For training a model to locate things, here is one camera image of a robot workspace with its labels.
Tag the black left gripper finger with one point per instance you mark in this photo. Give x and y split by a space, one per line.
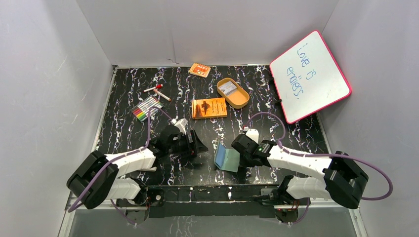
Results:
197 145
187 151

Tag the mint green card holder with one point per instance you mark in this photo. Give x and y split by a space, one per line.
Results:
226 159

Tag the white marker orange cap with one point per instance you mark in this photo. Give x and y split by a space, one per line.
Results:
162 95

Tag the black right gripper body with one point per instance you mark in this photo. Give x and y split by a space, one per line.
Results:
245 161

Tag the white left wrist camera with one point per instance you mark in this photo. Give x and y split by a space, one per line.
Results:
180 124

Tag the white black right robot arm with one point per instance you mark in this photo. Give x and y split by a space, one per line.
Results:
327 176

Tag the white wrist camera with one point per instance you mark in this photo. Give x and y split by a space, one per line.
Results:
251 133
180 124

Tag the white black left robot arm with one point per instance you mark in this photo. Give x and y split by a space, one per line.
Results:
101 176

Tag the orange Huckleberry Finn book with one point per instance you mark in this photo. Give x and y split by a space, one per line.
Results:
209 108

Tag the pink framed whiteboard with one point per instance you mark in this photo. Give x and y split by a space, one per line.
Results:
308 78

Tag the clear case of markers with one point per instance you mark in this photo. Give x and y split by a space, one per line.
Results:
143 109

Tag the white marker red cap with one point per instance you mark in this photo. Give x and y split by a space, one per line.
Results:
158 86

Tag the white card in tray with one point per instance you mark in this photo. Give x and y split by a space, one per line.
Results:
228 88

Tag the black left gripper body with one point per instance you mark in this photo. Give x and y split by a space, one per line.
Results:
191 144

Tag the tan oval tray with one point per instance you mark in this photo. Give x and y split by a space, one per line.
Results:
238 99

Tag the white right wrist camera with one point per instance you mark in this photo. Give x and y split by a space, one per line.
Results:
251 133

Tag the small orange card box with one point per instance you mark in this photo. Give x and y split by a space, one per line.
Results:
199 70

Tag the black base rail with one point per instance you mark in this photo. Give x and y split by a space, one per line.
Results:
263 201

